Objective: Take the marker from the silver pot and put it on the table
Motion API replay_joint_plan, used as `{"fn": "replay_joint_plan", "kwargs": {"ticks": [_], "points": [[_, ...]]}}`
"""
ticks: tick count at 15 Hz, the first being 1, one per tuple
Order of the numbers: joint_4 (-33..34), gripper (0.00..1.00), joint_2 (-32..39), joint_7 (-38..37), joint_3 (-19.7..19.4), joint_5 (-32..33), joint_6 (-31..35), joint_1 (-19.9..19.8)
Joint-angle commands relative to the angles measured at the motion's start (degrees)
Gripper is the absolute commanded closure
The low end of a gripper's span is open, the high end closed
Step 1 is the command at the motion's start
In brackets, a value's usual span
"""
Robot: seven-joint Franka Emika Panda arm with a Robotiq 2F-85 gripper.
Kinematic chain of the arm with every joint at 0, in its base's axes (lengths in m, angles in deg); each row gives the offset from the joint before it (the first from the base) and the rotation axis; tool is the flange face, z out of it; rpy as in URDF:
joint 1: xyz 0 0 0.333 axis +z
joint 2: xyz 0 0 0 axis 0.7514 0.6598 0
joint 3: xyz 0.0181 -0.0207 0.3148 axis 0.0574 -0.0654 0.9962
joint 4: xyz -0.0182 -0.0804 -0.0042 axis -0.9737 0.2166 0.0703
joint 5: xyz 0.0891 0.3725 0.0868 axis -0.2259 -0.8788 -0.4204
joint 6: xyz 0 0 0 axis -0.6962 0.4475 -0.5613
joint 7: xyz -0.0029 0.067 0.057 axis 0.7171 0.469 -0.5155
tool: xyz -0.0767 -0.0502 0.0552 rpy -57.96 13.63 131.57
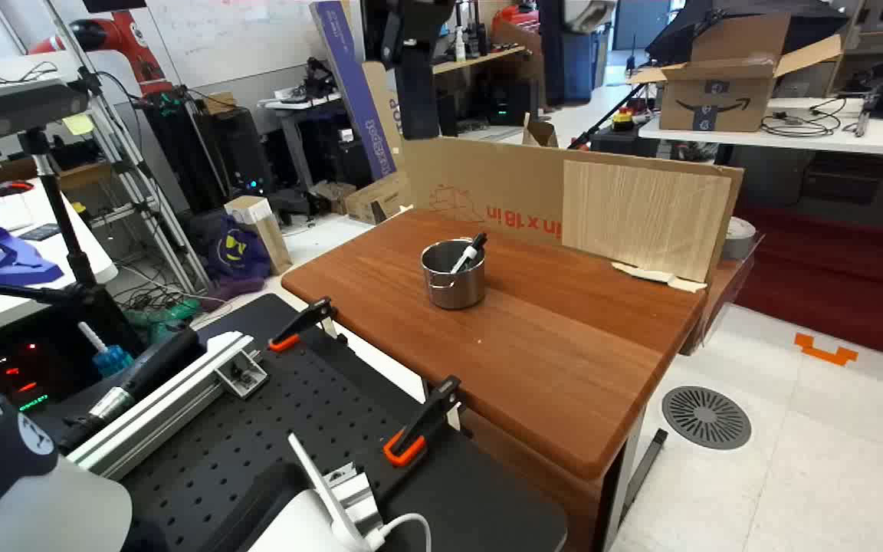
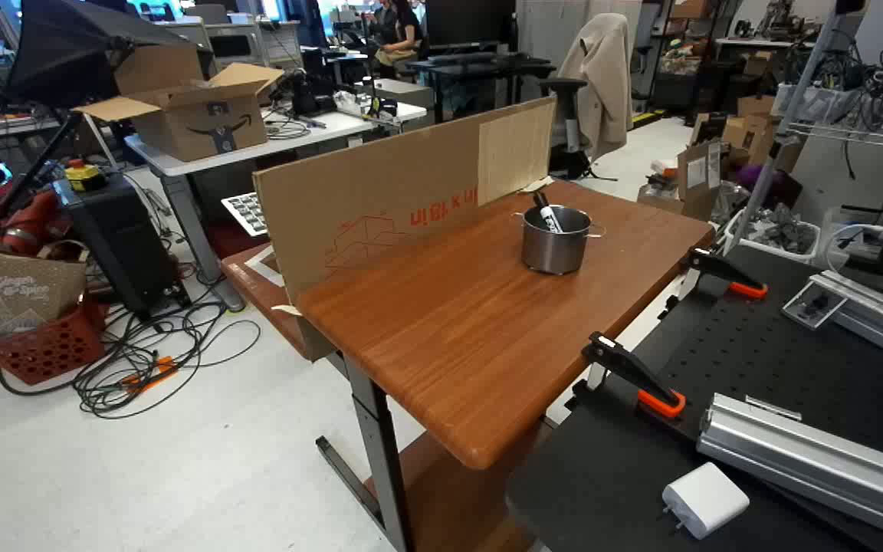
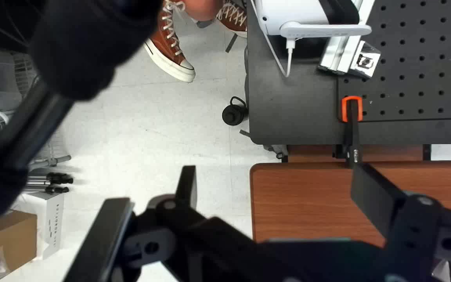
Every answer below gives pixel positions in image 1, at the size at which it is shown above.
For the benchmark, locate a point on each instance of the black and white marker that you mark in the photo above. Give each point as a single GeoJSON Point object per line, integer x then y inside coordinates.
{"type": "Point", "coordinates": [469, 253]}

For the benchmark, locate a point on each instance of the silver metal pot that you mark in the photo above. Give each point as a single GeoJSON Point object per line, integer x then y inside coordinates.
{"type": "Point", "coordinates": [441, 289]}

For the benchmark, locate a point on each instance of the orange floor marker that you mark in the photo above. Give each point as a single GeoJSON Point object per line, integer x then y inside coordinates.
{"type": "Point", "coordinates": [833, 355]}

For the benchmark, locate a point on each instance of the black orange clamp far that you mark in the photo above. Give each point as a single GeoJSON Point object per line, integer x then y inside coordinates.
{"type": "Point", "coordinates": [303, 319]}

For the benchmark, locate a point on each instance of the black orange clamp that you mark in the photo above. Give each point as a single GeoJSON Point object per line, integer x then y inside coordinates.
{"type": "Point", "coordinates": [412, 440]}
{"type": "Point", "coordinates": [303, 319]}

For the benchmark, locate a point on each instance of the black orange clamp near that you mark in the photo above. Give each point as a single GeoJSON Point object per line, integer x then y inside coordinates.
{"type": "Point", "coordinates": [412, 440]}

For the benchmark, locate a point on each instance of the black perforated breadboard base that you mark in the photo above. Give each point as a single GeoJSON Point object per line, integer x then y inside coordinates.
{"type": "Point", "coordinates": [229, 469]}

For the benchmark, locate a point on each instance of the brown cardboard backdrop panel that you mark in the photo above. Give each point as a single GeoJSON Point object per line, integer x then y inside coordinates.
{"type": "Point", "coordinates": [650, 219]}

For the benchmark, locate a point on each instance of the white power adapter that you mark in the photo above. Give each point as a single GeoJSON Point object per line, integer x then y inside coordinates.
{"type": "Point", "coordinates": [349, 507]}

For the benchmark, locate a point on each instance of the round floor drain cover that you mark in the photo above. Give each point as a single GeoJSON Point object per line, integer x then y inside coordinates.
{"type": "Point", "coordinates": [705, 419]}

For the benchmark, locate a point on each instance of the open amazon cardboard box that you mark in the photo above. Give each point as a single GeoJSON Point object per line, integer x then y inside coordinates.
{"type": "Point", "coordinates": [732, 75]}

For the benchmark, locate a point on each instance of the white side table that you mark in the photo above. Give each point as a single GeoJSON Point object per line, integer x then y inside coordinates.
{"type": "Point", "coordinates": [794, 122]}

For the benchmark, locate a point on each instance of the silver aluminium extrusion rail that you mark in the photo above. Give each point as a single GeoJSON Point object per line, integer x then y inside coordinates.
{"type": "Point", "coordinates": [231, 366]}

